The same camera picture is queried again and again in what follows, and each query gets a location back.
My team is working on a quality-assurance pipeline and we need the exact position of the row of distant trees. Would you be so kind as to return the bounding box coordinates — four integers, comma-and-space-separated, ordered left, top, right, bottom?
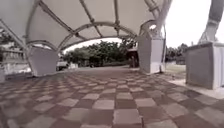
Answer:
63, 40, 138, 69

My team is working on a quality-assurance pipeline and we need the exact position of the white canopy shelter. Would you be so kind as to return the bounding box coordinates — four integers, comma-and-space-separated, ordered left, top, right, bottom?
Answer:
0, 0, 224, 91

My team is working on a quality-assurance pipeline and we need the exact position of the chequered brick paved plaza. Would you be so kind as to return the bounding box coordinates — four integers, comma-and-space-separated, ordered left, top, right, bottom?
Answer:
0, 66, 224, 128

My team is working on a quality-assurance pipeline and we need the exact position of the grass patch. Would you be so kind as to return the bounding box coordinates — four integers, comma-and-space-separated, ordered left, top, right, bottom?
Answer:
164, 63, 188, 77

